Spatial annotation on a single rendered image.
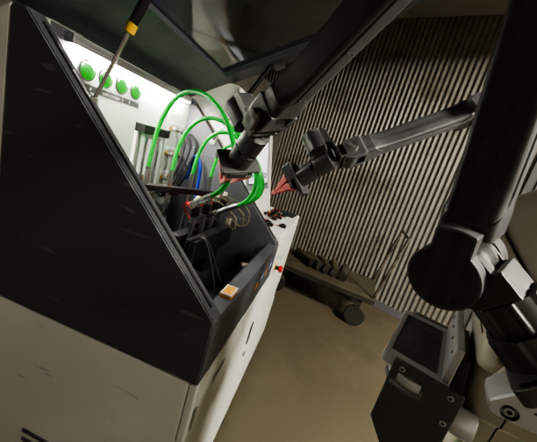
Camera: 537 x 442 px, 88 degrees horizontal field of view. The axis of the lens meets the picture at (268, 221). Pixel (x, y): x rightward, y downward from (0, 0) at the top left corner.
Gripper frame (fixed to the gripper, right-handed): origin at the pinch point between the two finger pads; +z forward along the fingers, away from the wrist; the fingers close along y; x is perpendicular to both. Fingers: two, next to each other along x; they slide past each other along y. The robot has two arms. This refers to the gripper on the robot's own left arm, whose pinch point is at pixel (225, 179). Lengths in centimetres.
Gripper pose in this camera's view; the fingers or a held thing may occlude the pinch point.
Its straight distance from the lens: 76.1
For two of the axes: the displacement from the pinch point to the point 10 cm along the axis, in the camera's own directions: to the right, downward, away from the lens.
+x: 3.2, 9.1, -2.6
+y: -8.3, 1.3, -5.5
